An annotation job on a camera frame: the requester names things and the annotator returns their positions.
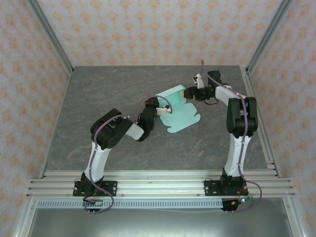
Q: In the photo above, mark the aluminium side rail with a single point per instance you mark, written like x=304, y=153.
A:
x=271, y=160

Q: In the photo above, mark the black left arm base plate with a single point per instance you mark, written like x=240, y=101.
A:
x=108, y=188

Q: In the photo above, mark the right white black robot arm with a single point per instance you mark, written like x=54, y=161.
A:
x=237, y=153

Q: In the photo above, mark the black mounting bracket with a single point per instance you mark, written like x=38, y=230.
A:
x=98, y=209
x=228, y=207

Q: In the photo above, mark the aluminium frame leg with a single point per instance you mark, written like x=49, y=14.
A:
x=24, y=219
x=295, y=219

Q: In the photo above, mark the long aluminium extrusion beam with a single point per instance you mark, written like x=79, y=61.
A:
x=160, y=190

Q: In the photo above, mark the aluminium corner post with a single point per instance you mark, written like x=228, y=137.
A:
x=269, y=34
x=49, y=34

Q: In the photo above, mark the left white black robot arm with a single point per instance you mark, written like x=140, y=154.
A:
x=98, y=160

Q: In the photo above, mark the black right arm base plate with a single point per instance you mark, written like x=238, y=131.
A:
x=211, y=188

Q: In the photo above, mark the grey metal sheet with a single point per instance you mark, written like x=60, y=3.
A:
x=160, y=224

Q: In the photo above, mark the teal paper box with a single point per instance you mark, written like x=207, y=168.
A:
x=180, y=116

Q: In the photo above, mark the yellow power connector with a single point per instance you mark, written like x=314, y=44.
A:
x=93, y=195
x=233, y=203

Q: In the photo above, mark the small circuit board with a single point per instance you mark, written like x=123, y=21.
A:
x=247, y=200
x=95, y=203

